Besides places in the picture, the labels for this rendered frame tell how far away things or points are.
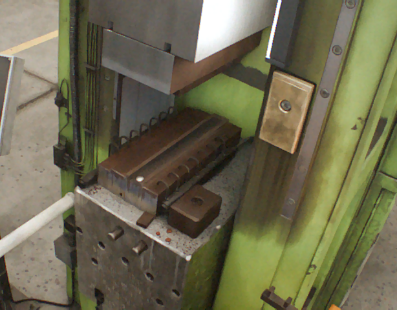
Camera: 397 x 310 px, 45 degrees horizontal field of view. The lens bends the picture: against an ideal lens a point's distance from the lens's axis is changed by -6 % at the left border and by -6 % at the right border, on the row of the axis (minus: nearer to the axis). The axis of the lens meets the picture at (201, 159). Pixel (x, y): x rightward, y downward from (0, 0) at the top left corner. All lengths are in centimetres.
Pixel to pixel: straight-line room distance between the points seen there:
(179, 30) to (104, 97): 49
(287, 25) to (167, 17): 24
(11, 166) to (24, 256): 71
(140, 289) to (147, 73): 62
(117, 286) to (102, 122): 48
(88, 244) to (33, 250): 102
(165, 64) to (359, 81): 40
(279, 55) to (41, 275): 165
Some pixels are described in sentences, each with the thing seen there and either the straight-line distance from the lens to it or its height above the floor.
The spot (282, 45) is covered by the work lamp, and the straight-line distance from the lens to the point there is 102.
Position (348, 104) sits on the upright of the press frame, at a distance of 106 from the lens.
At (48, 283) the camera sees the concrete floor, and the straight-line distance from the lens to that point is 232.
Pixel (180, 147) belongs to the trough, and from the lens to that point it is 142.
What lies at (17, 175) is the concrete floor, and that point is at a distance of 289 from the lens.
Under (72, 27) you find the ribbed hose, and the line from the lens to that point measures 141.
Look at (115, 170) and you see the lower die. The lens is 131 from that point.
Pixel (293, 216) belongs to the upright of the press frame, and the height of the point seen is 101.
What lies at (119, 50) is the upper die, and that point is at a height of 133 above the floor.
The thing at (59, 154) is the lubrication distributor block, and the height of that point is 82.
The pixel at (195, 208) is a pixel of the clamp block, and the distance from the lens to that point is 123.
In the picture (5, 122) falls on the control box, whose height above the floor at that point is 103.
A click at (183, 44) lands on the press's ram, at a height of 140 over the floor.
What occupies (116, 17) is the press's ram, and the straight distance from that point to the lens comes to 111.
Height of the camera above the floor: 180
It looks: 36 degrees down
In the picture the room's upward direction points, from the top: 10 degrees clockwise
